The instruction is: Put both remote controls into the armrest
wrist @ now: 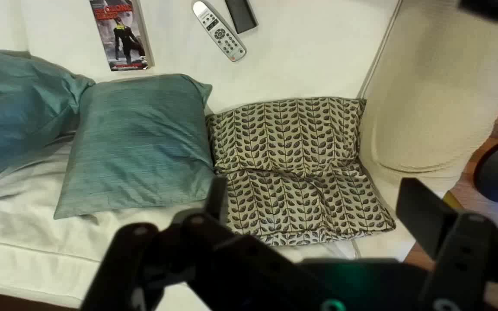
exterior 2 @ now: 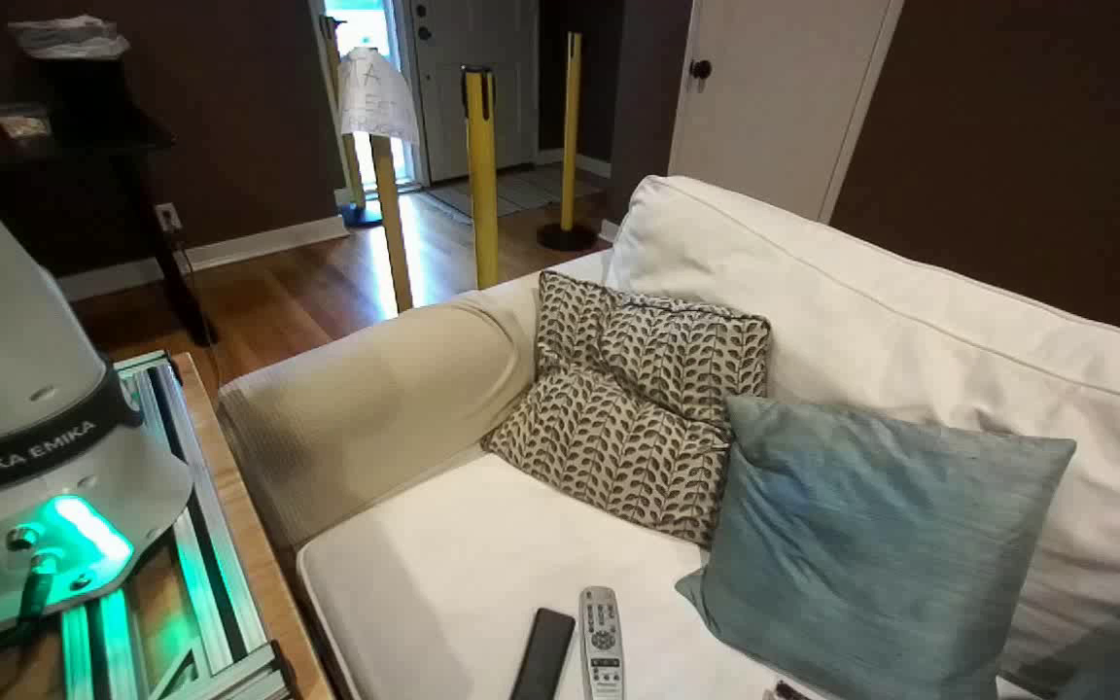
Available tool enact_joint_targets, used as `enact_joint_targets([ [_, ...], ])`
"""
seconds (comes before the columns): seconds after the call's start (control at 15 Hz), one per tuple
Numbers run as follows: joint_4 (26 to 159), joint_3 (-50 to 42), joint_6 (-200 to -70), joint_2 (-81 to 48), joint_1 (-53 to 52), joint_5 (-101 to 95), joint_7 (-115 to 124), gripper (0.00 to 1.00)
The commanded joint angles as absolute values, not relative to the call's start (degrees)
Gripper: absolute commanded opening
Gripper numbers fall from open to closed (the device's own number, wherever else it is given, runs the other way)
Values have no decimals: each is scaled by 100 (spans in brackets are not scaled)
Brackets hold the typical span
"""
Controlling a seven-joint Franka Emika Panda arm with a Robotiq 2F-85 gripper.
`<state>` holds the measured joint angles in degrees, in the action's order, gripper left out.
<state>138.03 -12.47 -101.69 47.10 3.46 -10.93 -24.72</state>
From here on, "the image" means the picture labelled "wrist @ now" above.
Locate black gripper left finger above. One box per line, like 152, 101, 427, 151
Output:
82, 175, 343, 311

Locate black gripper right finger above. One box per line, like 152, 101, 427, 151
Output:
395, 177, 498, 311

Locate silver Pioneer remote control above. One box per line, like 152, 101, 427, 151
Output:
191, 0, 249, 64

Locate black remote control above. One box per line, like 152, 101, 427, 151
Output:
223, 0, 260, 35

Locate teal cushion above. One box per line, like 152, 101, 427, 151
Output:
0, 49, 97, 196
54, 73, 215, 222

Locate white sofa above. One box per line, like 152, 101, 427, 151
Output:
0, 0, 481, 310

